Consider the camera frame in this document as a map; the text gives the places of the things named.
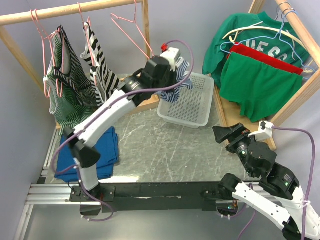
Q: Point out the green t-shirt front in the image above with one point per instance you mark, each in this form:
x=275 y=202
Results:
x=258 y=88

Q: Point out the black white striped tank top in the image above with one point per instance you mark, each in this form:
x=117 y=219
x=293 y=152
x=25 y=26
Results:
x=103 y=80

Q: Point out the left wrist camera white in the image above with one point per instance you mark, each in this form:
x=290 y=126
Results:
x=171 y=54

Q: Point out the blue cloth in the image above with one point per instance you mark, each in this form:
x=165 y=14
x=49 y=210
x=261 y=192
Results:
x=107 y=146

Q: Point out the light blue wire hanger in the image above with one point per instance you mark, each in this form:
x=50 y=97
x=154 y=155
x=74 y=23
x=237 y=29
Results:
x=306 y=68

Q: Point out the left wooden clothes rack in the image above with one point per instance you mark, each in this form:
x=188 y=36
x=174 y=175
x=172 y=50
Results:
x=47 y=14

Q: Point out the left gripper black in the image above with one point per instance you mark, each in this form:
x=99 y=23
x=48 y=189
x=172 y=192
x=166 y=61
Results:
x=173 y=76

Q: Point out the black base beam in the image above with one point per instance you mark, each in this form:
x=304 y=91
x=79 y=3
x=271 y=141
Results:
x=148 y=196

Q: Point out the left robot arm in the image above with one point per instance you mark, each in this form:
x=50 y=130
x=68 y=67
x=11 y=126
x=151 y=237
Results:
x=130 y=93

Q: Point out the aluminium frame rail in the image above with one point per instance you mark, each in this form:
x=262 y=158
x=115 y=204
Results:
x=43 y=194

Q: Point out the white plastic perforated basket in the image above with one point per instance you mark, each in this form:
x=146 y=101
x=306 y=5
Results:
x=193 y=107

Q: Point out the green striped tank top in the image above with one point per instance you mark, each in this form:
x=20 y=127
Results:
x=78 y=97

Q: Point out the pink hanger with blue top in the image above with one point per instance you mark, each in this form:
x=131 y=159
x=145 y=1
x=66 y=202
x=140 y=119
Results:
x=136 y=28

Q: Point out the cream white hanger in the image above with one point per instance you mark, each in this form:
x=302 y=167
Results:
x=234 y=33

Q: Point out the red cloth on hanger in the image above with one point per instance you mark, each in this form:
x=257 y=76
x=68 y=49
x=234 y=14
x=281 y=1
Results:
x=266 y=59

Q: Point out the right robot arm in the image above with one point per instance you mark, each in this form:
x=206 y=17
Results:
x=287 y=205

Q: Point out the green sweatshirt with letters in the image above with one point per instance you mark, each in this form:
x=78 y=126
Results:
x=256 y=31

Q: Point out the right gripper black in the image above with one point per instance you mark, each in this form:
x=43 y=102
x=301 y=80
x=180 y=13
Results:
x=221 y=132

